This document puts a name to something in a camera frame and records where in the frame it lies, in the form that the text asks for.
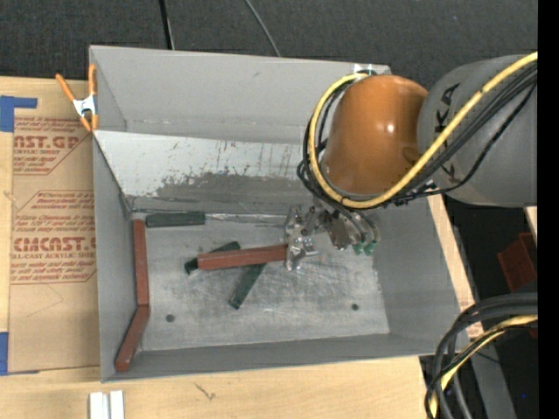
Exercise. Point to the brown cardboard board red print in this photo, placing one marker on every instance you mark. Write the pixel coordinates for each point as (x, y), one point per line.
(48, 312)

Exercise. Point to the grey metal bin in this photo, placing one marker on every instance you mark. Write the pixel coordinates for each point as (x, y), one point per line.
(279, 295)

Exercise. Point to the dark green flat block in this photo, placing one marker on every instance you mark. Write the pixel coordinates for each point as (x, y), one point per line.
(174, 219)
(245, 286)
(218, 250)

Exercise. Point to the red-brown block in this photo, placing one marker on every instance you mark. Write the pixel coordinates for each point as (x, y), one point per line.
(240, 257)
(132, 338)
(141, 264)

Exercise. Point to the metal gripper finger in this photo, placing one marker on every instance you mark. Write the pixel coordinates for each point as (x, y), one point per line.
(301, 255)
(293, 225)

